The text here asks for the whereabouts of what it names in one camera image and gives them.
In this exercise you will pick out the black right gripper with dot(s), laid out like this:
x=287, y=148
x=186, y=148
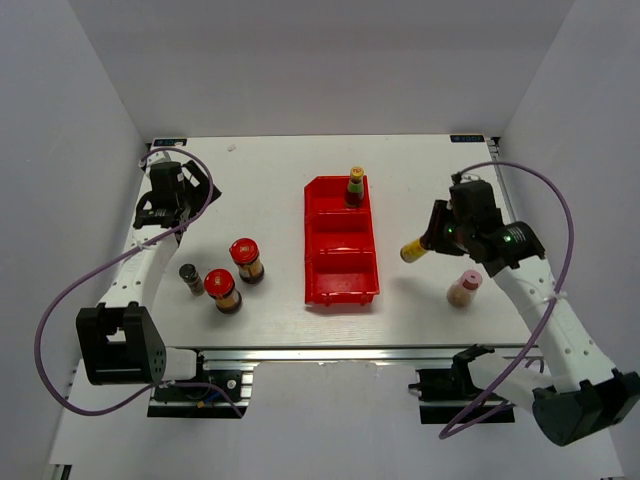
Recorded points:
x=441, y=211

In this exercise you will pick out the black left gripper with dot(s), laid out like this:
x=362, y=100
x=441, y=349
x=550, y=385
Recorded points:
x=200, y=192

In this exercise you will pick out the yellow-label brown sauce bottle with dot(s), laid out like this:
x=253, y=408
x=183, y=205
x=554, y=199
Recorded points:
x=414, y=250

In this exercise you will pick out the green-label red sauce bottle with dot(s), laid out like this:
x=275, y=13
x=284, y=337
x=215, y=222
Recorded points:
x=354, y=193

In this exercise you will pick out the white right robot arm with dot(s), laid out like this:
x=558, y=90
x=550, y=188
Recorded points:
x=583, y=392

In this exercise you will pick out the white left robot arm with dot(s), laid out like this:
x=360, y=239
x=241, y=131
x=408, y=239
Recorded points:
x=119, y=341

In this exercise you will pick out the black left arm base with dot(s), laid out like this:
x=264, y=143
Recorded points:
x=221, y=389

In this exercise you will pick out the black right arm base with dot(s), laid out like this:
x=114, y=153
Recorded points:
x=440, y=401

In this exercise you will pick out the blue corner label left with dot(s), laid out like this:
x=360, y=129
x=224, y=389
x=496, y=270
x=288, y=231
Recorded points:
x=169, y=142

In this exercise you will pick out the blue corner label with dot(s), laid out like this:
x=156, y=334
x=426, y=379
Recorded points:
x=169, y=142
x=467, y=138

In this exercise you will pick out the pink-lidded spice jar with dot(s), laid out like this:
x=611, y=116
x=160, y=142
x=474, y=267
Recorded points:
x=462, y=292

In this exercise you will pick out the small dark pepper shaker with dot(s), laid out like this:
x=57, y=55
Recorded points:
x=190, y=276

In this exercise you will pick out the blue corner label right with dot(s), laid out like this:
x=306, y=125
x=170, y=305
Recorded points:
x=467, y=138

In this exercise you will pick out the red-lidded brown sauce jar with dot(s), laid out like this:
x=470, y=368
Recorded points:
x=246, y=256

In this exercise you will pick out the red plastic divided bin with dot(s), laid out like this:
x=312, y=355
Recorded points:
x=340, y=261

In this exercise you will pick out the aluminium right side rail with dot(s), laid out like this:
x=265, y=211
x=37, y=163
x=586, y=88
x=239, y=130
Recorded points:
x=493, y=144

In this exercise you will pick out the aluminium rail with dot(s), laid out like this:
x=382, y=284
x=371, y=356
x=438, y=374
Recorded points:
x=410, y=355
x=493, y=144

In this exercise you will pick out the aluminium front rail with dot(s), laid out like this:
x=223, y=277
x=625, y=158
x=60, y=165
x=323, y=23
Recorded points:
x=410, y=355

